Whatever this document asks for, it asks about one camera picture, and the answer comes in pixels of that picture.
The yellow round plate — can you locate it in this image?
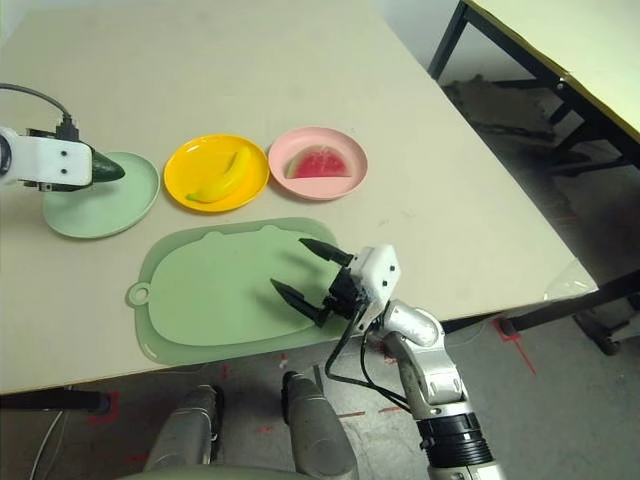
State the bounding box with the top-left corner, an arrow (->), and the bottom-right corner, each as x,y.
163,132 -> 271,215

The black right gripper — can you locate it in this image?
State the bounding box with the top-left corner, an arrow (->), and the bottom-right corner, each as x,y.
269,238 -> 374,329

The black framed side table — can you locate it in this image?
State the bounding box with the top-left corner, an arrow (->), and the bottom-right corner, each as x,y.
429,0 -> 640,161

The green silicone cutting mat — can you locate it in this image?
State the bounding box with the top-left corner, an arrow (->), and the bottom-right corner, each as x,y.
124,216 -> 369,366

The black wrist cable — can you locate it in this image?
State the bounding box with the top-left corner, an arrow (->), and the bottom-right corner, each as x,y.
324,304 -> 417,412
0,83 -> 81,144

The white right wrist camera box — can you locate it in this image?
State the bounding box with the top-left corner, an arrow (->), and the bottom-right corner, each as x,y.
352,243 -> 402,311

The grey robot left leg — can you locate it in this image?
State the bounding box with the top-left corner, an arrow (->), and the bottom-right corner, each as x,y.
144,384 -> 225,474

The black table leg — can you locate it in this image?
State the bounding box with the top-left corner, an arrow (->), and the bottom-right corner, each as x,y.
443,272 -> 640,357

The yellow toy banana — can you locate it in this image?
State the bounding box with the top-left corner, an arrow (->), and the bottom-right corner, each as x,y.
185,147 -> 253,204

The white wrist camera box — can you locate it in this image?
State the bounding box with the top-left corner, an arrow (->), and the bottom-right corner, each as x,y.
352,243 -> 402,311
0,127 -> 94,194

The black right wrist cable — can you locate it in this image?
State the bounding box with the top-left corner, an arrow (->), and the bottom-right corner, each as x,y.
324,304 -> 417,412

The clear table corner guard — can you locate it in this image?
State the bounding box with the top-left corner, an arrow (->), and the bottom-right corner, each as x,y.
543,259 -> 587,301

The red watermelon slice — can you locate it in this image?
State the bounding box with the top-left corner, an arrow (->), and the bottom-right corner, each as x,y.
284,143 -> 352,180

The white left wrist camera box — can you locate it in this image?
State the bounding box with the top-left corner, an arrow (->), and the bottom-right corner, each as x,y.
0,127 -> 94,194

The pink round plate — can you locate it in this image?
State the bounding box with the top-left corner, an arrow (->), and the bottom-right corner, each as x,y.
267,125 -> 369,202

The white floor cable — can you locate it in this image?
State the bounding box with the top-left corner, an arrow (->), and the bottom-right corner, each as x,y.
29,412 -> 69,480

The grey robot torso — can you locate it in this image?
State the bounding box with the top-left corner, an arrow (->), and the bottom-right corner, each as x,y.
117,462 -> 301,480

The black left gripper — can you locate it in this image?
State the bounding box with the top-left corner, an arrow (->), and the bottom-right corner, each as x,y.
22,180 -> 92,194

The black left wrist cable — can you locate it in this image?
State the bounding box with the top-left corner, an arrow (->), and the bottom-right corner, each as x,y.
0,83 -> 81,144

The light green round plate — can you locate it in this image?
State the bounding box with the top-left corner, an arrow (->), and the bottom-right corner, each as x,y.
42,151 -> 161,240

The black table frame bar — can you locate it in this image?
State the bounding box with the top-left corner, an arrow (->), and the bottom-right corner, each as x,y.
0,387 -> 114,414

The dark green avocado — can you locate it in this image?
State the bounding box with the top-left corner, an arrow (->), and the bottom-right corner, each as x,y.
89,149 -> 126,185

